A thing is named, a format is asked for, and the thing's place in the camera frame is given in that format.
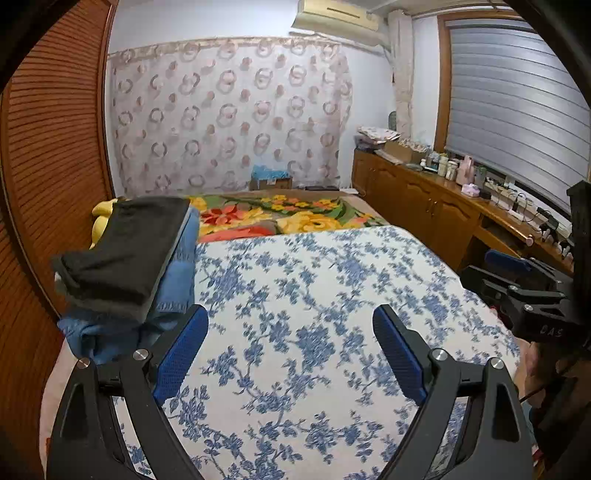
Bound white wall air conditioner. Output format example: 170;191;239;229
293;0;383;33

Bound folded grey pants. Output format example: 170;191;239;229
145;208;192;321

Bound long wooden cabinet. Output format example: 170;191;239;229
351;148;575;296

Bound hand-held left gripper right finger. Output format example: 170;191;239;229
372;304;536;480

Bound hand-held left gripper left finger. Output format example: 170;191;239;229
46;304;209;480

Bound colourful flower print blanket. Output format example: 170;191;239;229
39;193;384;480

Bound open cardboard box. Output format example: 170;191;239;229
383;138;432;164

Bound yellow pillow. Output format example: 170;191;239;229
91;198;127;250

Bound wooden louvred wardrobe door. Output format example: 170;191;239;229
0;0;116;462

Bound circle print wall curtain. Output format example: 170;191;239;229
106;37;354;197

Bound wrapped vertical pipe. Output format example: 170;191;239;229
387;9;414;139

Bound black pants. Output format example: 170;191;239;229
51;196;191;320

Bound white blue floral bedspread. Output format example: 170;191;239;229
111;225;522;480

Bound row of small bottles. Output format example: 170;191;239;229
422;152;460;178

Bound white power strip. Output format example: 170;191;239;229
485;179;539;222

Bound grey window blind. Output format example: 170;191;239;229
445;18;591;217

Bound folded printed cloth stack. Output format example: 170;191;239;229
355;126;400;148

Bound person's right hand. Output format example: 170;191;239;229
526;344;561;407

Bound cardboard box with blue contents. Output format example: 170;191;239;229
249;165;294;191

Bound folded blue jeans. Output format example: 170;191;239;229
58;208;201;367

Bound wooden wardrobe side panel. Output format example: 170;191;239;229
95;0;120;199

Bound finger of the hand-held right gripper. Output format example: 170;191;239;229
461;265;522;324
485;249;573;289

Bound wooden window frame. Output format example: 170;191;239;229
434;16;453;153

